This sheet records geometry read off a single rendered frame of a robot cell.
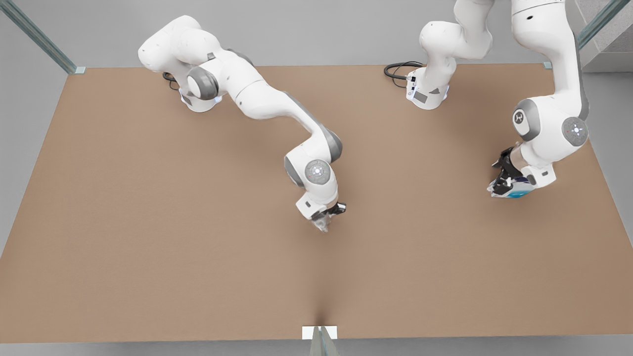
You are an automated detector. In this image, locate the small blue and white box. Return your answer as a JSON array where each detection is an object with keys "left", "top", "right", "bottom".
[{"left": 489, "top": 177, "right": 536, "bottom": 199}]

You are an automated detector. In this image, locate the silver frame post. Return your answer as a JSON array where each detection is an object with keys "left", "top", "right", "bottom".
[
  {"left": 543, "top": 0, "right": 632, "bottom": 70},
  {"left": 302, "top": 326, "right": 338, "bottom": 356},
  {"left": 0, "top": 0, "right": 87, "bottom": 75}
]

